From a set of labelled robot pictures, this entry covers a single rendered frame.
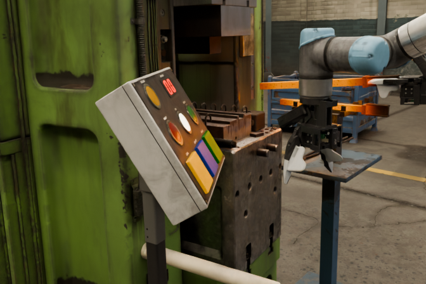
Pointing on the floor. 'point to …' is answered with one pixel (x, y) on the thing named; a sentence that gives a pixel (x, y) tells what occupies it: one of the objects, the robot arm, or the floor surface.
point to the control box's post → (154, 239)
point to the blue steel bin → (344, 96)
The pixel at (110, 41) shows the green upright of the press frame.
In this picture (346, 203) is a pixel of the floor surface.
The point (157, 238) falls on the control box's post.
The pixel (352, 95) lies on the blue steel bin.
